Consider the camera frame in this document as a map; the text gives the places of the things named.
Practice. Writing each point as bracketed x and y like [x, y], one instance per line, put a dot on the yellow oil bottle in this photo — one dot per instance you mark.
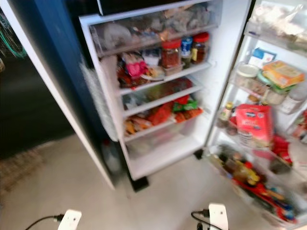
[243, 172]

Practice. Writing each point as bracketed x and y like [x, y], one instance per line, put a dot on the black cabinet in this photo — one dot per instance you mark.
[29, 105]

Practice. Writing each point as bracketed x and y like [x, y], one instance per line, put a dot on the pink snack package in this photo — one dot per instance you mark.
[134, 68]

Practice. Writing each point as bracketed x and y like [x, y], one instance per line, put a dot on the dark blue fridge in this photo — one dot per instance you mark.
[57, 48]

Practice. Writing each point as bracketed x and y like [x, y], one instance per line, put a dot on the woven brown floor mat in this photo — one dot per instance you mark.
[19, 170]

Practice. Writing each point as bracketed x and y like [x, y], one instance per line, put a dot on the red sachet packets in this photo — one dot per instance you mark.
[280, 148]

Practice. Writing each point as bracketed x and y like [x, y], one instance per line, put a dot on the orange snack package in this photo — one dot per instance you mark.
[188, 115]

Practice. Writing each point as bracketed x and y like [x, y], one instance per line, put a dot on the white lid round container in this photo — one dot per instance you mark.
[247, 71]

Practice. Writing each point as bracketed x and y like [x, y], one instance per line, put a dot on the yellow orange box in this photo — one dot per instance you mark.
[283, 73]

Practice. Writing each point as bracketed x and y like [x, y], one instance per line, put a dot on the translucent textured plastic sheet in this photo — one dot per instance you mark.
[100, 103]

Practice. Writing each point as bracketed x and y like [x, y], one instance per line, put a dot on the clear plastic food bag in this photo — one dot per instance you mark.
[278, 24]

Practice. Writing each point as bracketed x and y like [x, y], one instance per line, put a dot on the pink red carton box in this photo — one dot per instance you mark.
[254, 123]

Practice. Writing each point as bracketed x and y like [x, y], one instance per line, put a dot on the tall red lid jar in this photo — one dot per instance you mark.
[200, 49]

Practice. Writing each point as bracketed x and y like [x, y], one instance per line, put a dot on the wide red lid jar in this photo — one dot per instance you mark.
[171, 56]

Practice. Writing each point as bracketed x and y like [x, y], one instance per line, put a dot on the clear fridge drawer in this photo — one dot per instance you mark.
[139, 31]

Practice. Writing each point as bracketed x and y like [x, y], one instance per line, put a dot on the fridge door with shelves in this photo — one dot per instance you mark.
[218, 139]

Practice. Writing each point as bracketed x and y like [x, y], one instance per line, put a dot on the red flat packet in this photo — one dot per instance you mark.
[271, 199]

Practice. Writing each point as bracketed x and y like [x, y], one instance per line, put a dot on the blue label bottle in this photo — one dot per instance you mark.
[186, 46]

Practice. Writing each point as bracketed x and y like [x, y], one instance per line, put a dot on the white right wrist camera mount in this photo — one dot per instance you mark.
[218, 216]

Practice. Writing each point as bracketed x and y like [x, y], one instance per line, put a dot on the small glass sauce bottle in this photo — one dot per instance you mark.
[225, 114]

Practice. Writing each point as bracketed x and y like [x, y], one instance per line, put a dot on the blue white carton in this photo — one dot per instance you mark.
[261, 56]

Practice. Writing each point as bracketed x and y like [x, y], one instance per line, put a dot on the green red snack package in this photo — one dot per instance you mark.
[184, 104]

